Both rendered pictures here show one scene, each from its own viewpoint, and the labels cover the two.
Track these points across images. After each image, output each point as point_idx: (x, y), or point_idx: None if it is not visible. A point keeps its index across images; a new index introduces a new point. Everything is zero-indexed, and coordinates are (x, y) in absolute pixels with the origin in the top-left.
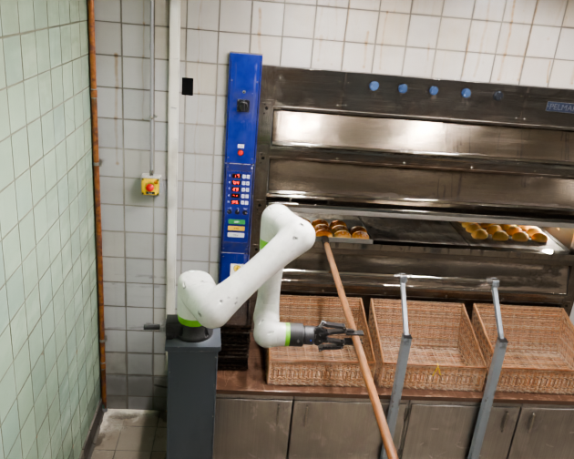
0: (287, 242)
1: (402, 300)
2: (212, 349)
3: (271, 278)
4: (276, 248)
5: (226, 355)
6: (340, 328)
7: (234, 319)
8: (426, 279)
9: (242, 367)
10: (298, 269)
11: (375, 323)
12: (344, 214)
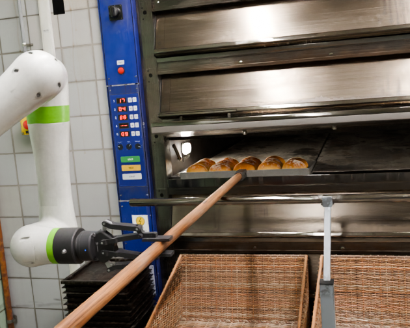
0: (4, 79)
1: (324, 232)
2: None
3: (41, 163)
4: None
5: (105, 327)
6: (130, 230)
7: None
8: (364, 198)
9: None
10: (177, 198)
11: (317, 284)
12: (248, 127)
